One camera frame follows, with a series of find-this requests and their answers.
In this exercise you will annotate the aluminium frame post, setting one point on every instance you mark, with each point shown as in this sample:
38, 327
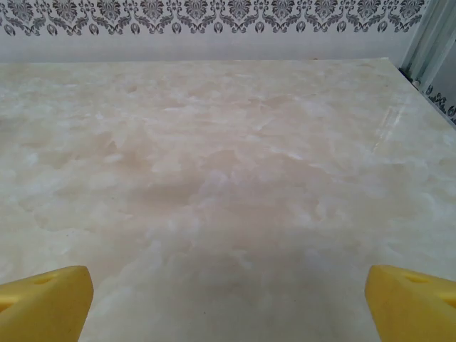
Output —
431, 35

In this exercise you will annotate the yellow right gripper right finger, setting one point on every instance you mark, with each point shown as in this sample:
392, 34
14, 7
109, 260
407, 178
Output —
417, 313

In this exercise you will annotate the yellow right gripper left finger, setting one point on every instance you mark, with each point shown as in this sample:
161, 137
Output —
42, 310

